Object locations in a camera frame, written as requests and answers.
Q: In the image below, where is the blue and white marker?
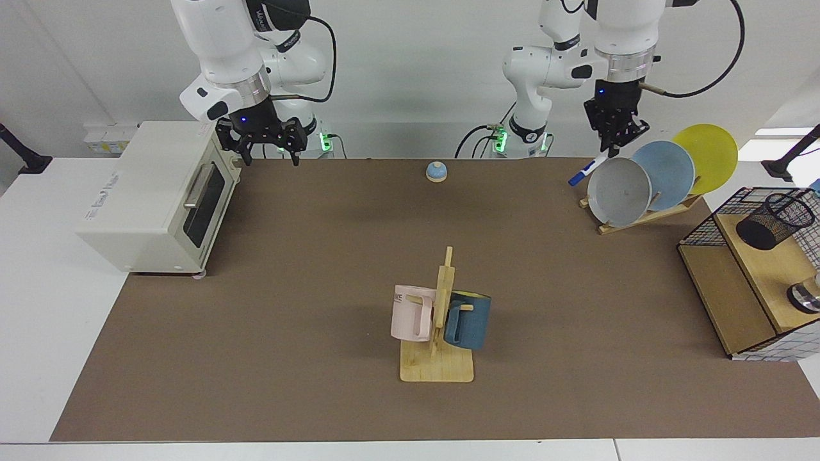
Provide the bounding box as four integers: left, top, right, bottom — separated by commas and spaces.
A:
568, 150, 609, 188

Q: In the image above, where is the black mesh pen holder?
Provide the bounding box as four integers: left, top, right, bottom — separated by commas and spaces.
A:
735, 192, 816, 251

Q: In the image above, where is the grey plate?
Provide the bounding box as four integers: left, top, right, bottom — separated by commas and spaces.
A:
587, 158, 653, 228

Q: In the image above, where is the light blue plate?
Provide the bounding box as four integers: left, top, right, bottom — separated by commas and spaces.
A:
631, 141, 696, 212

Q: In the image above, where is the wooden plate rack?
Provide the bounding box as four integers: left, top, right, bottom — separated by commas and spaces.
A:
578, 192, 703, 236

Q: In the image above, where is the yellow plate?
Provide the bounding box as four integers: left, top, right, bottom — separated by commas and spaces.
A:
673, 124, 739, 196

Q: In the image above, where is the pale toaster oven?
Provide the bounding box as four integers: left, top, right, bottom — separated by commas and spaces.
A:
75, 121, 242, 280

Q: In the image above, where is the black clamp stand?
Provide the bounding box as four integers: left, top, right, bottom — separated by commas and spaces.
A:
761, 125, 820, 182
0, 123, 53, 175

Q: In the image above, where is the pink mug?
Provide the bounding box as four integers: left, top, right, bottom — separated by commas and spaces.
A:
390, 285, 438, 343

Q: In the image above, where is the brown table cloth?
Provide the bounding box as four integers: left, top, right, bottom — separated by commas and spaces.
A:
50, 158, 820, 442

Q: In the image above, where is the dark teal mug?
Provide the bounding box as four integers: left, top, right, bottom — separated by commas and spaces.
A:
443, 291, 492, 351

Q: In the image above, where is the round steel rimmed lid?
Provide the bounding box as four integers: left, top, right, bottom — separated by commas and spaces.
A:
787, 272, 820, 314

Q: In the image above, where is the wooden cup stand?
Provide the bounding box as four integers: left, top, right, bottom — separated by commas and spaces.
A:
400, 247, 475, 384

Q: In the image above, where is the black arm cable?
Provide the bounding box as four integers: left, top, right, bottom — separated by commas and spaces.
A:
264, 0, 338, 104
641, 0, 746, 99

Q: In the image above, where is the white wall socket box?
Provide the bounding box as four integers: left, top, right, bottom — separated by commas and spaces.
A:
83, 125, 138, 156

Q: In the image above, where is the wire basket with wooden floor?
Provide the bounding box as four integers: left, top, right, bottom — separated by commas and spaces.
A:
678, 186, 820, 362

